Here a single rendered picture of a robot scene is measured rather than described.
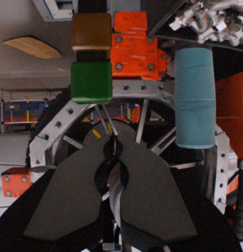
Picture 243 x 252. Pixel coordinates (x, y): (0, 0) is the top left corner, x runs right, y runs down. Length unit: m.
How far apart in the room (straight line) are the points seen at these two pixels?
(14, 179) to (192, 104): 0.47
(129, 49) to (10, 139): 0.76
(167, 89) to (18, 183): 0.46
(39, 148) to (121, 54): 0.31
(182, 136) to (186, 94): 0.09
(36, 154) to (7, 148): 0.56
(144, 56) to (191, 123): 0.21
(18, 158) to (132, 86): 0.73
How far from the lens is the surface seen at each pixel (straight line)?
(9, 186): 0.58
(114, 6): 0.75
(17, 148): 1.05
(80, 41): 0.20
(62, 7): 1.03
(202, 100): 0.41
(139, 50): 0.52
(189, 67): 0.42
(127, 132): 1.06
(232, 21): 0.26
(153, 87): 0.51
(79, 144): 0.61
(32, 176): 0.30
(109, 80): 0.19
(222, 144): 0.59
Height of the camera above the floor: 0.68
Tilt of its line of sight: 3 degrees up
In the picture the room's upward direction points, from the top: 179 degrees clockwise
